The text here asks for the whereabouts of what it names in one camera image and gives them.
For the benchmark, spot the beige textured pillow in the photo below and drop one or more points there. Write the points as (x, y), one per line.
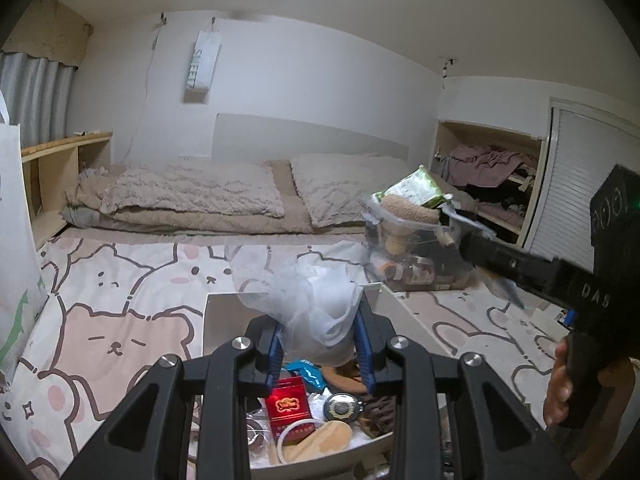
(190, 192)
(345, 190)

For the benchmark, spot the beige fleece blanket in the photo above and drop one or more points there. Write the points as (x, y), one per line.
(200, 225)

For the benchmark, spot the blue foil packet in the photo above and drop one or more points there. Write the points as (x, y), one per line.
(310, 372)

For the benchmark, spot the beige plush item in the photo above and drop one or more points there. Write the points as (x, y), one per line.
(410, 210)

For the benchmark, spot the person's right hand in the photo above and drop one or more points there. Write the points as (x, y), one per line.
(557, 385)

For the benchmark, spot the clear plastic bag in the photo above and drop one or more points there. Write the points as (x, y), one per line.
(310, 300)

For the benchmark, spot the hanging white paper bag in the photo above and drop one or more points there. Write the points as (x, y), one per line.
(201, 67)

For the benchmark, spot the white louvre door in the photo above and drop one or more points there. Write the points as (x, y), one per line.
(570, 170)

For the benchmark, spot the pile of clothes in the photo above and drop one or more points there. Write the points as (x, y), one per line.
(485, 165)

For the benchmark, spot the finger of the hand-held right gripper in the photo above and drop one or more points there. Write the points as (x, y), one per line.
(515, 262)
(510, 292)

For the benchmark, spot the wooden closet niche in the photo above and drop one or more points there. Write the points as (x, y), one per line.
(487, 132)

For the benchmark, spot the grey curtain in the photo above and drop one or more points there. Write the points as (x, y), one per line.
(35, 100)

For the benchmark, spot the white tote bag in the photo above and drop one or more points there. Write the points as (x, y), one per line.
(17, 240)

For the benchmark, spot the dark brown knitted item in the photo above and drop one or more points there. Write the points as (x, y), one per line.
(377, 412)

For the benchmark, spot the red cigarette pack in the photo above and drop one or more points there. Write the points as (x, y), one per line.
(287, 405)

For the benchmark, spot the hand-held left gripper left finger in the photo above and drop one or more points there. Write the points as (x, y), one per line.
(270, 355)

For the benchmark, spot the beige window pelmet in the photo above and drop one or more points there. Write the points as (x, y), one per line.
(50, 30)

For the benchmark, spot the round wooden disc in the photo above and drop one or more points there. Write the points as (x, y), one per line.
(345, 382)

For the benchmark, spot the clear plastic storage bin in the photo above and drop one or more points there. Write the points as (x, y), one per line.
(420, 265)

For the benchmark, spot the animal printed blanket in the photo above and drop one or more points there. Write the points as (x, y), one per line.
(125, 285)

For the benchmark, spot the green wipes pack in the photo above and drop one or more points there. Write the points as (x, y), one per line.
(412, 187)

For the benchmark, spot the white cardboard box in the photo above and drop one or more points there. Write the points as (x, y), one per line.
(225, 320)

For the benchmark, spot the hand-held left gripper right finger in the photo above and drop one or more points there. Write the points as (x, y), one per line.
(367, 355)

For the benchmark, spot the wooden bedside shelf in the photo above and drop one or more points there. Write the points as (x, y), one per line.
(55, 170)

